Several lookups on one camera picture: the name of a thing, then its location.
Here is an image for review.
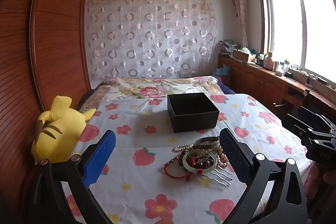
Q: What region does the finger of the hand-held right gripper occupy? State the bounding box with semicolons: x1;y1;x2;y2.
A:
286;113;312;134

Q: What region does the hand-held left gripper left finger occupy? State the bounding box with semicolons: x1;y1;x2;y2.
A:
28;130;116;224

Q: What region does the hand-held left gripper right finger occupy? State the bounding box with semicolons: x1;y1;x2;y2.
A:
219;128;307;224

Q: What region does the silver hair comb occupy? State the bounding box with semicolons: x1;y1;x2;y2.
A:
207;166;234;188

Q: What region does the silver engraved bangle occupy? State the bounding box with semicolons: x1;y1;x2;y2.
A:
196;136;220;150

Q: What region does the dark red bead bracelet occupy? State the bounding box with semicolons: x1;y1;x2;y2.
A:
193;157;212;169

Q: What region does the pale jade bangle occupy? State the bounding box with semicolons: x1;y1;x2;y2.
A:
182;149;219;170

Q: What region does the black box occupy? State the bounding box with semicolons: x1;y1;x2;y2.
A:
167;92;220;133

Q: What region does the small brown bead bracelet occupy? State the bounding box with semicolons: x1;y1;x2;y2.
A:
165;156;185;167

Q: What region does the red string bracelet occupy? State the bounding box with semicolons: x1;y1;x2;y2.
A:
163;162;204;182

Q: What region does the yellow plush toy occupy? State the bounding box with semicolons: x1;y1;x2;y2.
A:
31;95;97;164

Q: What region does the strawberry print bedsheet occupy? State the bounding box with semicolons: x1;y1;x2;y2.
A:
64;93;313;224

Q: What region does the wooden cabinet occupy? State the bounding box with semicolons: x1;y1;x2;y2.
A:
217;55;336;122

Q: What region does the floral quilt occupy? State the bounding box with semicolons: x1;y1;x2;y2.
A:
79;76;226;113

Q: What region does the cardboard box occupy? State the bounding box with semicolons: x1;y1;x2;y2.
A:
232;49;256;63

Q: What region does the blue plastic bag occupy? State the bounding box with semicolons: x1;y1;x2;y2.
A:
212;64;231;78

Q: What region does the wooden framed window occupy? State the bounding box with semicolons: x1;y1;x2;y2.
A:
256;0;336;90

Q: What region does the stack of newspapers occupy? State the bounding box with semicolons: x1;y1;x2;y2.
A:
219;40;240;56

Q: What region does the beige window curtain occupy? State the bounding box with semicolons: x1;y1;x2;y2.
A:
231;0;250;49

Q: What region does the circle patterned curtain cloth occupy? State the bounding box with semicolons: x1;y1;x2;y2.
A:
85;0;218;80

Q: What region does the wooden slatted wardrobe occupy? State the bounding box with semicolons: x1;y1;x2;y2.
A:
0;0;92;188

